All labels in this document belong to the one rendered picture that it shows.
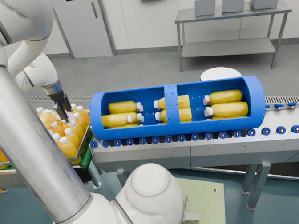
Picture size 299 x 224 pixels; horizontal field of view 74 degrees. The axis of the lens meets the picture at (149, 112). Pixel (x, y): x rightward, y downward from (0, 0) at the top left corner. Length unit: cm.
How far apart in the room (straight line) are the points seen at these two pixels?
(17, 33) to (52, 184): 34
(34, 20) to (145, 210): 52
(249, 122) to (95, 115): 78
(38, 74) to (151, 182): 75
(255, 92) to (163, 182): 68
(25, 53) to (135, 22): 387
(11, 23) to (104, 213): 48
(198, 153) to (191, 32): 348
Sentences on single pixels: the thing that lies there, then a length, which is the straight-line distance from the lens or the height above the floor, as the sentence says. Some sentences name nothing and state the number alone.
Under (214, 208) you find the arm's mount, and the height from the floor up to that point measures 106.
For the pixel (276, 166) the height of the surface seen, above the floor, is 15.
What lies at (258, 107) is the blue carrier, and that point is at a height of 116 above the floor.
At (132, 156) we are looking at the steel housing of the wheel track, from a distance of 123.
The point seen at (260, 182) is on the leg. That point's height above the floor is 43.
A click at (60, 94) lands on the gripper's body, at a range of 114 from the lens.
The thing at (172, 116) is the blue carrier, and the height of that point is 115.
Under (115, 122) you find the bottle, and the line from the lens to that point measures 111.
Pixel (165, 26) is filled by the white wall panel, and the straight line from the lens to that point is 445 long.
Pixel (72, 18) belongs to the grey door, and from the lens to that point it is 513.
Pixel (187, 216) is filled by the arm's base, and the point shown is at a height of 110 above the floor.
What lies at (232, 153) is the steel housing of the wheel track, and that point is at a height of 84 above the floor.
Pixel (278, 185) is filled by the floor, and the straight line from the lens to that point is 223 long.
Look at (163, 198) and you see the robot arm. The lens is 55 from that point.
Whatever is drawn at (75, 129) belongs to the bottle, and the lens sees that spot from 128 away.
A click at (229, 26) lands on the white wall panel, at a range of 441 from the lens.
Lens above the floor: 180
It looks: 39 degrees down
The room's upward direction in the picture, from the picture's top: 12 degrees counter-clockwise
